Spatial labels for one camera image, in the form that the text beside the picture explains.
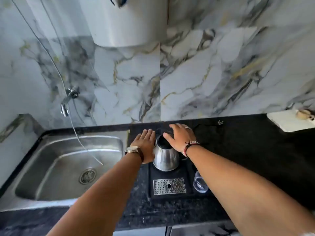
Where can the metal sink drain strainer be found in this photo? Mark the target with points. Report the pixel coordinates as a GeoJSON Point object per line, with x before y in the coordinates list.
{"type": "Point", "coordinates": [87, 176]}

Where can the person's left hand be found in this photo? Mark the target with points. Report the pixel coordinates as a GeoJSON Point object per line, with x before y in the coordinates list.
{"type": "Point", "coordinates": [146, 145]}

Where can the white water heater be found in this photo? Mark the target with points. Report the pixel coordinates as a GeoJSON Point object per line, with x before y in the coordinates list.
{"type": "Point", "coordinates": [128, 24]}

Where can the stainless steel sink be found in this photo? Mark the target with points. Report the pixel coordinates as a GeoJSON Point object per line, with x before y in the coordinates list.
{"type": "Point", "coordinates": [56, 169]}

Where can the clear drinking glass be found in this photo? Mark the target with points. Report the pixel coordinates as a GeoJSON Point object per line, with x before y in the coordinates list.
{"type": "Point", "coordinates": [199, 184]}

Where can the stainless steel kettle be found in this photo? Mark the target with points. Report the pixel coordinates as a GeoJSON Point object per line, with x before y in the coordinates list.
{"type": "Point", "coordinates": [166, 158]}

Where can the beige ceramic cup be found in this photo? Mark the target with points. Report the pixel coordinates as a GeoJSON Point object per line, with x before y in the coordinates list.
{"type": "Point", "coordinates": [304, 115]}

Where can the perforated metal drip grille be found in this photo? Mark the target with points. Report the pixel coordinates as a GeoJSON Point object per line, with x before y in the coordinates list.
{"type": "Point", "coordinates": [160, 188]}

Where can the white plastic tray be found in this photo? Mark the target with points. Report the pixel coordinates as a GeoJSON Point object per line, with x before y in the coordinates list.
{"type": "Point", "coordinates": [283, 121]}

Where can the black kettle tray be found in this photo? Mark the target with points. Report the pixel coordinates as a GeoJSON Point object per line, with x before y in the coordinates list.
{"type": "Point", "coordinates": [189, 174]}

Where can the person's left forearm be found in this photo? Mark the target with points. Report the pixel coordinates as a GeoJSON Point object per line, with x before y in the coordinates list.
{"type": "Point", "coordinates": [105, 194]}

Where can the person's right hand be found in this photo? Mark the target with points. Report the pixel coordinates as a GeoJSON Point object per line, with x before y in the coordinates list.
{"type": "Point", "coordinates": [180, 138]}

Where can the black power plug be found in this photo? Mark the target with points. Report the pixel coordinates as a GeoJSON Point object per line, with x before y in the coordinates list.
{"type": "Point", "coordinates": [220, 122]}

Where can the chrome wall tap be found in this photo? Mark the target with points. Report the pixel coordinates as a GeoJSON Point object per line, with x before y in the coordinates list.
{"type": "Point", "coordinates": [71, 93]}

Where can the person's right forearm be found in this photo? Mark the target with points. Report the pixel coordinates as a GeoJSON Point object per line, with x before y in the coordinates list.
{"type": "Point", "coordinates": [241, 194]}

